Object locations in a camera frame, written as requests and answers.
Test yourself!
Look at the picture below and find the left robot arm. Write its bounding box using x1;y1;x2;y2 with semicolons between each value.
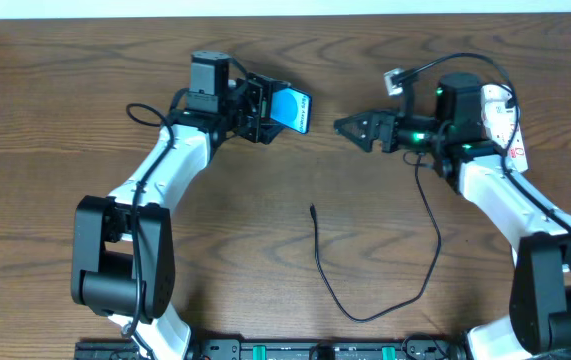
71;51;312;359

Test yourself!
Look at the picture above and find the white USB charger adapter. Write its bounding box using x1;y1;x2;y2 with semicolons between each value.
481;99;519;127

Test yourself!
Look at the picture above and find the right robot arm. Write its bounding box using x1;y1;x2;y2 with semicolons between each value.
334;69;571;359

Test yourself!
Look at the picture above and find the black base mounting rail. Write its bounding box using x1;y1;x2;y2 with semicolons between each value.
72;336;469;360

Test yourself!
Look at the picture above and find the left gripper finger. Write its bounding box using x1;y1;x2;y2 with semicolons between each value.
257;123;285;145
247;72;290;120

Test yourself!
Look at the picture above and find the white power strip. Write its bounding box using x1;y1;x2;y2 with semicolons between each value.
480;83;530;174

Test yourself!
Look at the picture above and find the blue Galaxy smartphone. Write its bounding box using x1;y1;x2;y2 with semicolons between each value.
269;87;312;134

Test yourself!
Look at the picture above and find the black USB charging cable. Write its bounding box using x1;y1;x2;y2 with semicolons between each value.
309;152;443;324

